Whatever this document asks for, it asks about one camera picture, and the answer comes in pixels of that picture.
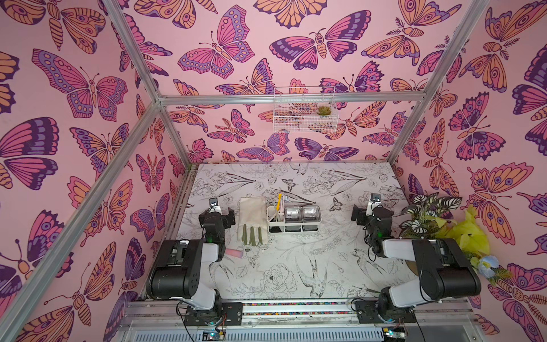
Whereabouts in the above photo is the yellow toothbrush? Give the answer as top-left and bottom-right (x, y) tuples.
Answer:
(276, 193), (283, 213)

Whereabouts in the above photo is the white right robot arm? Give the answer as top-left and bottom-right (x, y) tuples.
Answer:
(351, 205), (481, 315)

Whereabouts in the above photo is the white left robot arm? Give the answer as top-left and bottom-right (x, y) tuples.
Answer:
(146, 209), (236, 314)

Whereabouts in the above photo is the olive green toothbrush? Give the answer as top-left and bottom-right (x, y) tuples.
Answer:
(242, 225), (248, 245)
(249, 227), (256, 247)
(257, 227), (263, 246)

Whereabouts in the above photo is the cream toothbrush holder caddy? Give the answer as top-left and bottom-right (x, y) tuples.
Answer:
(266, 205), (322, 234)

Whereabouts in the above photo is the pink eraser block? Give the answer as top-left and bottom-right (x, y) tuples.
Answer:
(225, 249), (244, 258)

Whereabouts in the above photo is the beige cloth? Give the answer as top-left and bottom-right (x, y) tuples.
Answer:
(237, 197), (269, 247)

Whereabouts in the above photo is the artificial potted plant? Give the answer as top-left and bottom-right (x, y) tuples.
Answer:
(400, 193), (512, 284)

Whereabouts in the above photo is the clear right plastic cup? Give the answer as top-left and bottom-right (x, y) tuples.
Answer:
(302, 205), (322, 223)

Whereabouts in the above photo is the clear plastic cup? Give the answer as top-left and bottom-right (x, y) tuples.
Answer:
(283, 206), (303, 225)
(302, 205), (322, 223)

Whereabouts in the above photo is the clear left plastic cup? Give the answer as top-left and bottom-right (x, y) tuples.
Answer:
(283, 206), (303, 225)

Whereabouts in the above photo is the small green succulent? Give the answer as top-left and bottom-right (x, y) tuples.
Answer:
(316, 105), (332, 116)

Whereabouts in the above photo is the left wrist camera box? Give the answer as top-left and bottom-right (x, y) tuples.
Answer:
(207, 198), (222, 214)

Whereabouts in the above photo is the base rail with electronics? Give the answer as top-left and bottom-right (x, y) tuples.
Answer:
(114, 299), (486, 341)

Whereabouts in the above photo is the white wire wall basket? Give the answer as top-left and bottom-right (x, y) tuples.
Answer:
(272, 93), (339, 135)

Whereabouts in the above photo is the aluminium frame corner post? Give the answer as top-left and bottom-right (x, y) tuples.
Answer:
(387, 0), (489, 165)

